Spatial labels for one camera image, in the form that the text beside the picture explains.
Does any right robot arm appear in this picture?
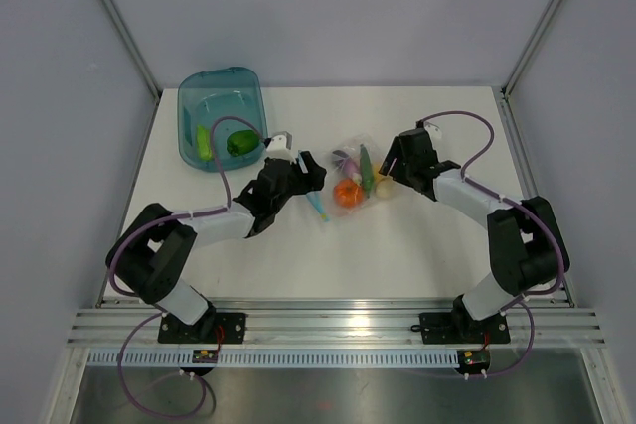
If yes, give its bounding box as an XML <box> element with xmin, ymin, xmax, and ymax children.
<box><xmin>380</xmin><ymin>126</ymin><xmax>570</xmax><ymax>345</ymax></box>

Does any yellow toy vegetable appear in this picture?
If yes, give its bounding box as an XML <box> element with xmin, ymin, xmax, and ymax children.
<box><xmin>372</xmin><ymin>163</ymin><xmax>392</xmax><ymax>184</ymax></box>

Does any purple toy eggplant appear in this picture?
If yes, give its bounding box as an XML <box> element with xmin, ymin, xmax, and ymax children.
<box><xmin>332</xmin><ymin>149</ymin><xmax>362</xmax><ymax>185</ymax></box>

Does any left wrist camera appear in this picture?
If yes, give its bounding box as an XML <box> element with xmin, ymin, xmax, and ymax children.
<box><xmin>264</xmin><ymin>131</ymin><xmax>295</xmax><ymax>162</ymax></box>

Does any aluminium frame post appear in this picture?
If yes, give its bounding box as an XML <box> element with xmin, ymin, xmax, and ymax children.
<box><xmin>501</xmin><ymin>0</ymin><xmax>566</xmax><ymax>101</ymax></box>
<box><xmin>98</xmin><ymin>0</ymin><xmax>162</xmax><ymax>103</ymax></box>

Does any clear zip top bag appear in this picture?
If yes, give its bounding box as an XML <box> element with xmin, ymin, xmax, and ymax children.
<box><xmin>306</xmin><ymin>134</ymin><xmax>399</xmax><ymax>222</ymax></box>

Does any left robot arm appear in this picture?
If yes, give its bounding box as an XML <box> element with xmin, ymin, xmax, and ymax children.
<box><xmin>105</xmin><ymin>151</ymin><xmax>327</xmax><ymax>344</ymax></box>

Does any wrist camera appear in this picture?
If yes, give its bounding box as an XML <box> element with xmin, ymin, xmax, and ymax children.
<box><xmin>416</xmin><ymin>119</ymin><xmax>443</xmax><ymax>142</ymax></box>
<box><xmin>264</xmin><ymin>131</ymin><xmax>295</xmax><ymax>162</ymax></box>

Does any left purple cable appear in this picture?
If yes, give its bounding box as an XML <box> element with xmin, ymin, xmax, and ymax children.
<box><xmin>106</xmin><ymin>115</ymin><xmax>274</xmax><ymax>418</ymax></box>

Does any orange toy pumpkin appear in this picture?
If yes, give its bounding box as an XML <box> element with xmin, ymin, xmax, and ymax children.
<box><xmin>332</xmin><ymin>179</ymin><xmax>365</xmax><ymax>209</ymax></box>

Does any right aluminium frame post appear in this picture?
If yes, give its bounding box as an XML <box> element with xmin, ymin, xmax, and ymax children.
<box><xmin>501</xmin><ymin>0</ymin><xmax>566</xmax><ymax>101</ymax></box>

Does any white toy garlic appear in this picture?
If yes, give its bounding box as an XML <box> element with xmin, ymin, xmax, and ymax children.
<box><xmin>375</xmin><ymin>179</ymin><xmax>394</xmax><ymax>200</ymax></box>

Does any light green toy vegetable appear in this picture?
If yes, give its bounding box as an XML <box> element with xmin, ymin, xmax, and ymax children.
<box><xmin>196</xmin><ymin>125</ymin><xmax>214</xmax><ymax>162</ymax></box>

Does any teal plastic bin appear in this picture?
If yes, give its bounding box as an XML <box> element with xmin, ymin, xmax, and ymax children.
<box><xmin>177</xmin><ymin>67</ymin><xmax>268</xmax><ymax>172</ymax></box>

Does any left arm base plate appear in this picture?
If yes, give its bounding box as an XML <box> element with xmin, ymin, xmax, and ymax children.
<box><xmin>157</xmin><ymin>312</ymin><xmax>247</xmax><ymax>345</ymax></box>

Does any left aluminium frame post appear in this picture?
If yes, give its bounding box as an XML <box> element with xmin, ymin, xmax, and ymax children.
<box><xmin>98</xmin><ymin>0</ymin><xmax>162</xmax><ymax>103</ymax></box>

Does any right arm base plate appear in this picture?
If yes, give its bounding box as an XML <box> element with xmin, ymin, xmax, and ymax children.
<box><xmin>410</xmin><ymin>312</ymin><xmax>511</xmax><ymax>345</ymax></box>

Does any white slotted cable duct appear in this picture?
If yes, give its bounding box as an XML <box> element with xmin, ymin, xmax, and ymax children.
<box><xmin>87</xmin><ymin>348</ymin><xmax>459</xmax><ymax>369</ymax></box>

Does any aluminium mounting rail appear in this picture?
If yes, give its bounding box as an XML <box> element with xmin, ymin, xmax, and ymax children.
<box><xmin>67</xmin><ymin>299</ymin><xmax>605</xmax><ymax>349</ymax></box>

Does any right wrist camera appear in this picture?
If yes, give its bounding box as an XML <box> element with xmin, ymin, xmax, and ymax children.
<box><xmin>416</xmin><ymin>119</ymin><xmax>443</xmax><ymax>142</ymax></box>

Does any green toy bell pepper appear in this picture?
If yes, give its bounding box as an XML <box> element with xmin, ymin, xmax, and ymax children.
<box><xmin>226</xmin><ymin>129</ymin><xmax>260</xmax><ymax>157</ymax></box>

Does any dark green toy chili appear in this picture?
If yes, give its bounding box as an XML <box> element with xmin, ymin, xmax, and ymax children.
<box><xmin>360</xmin><ymin>144</ymin><xmax>375</xmax><ymax>198</ymax></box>

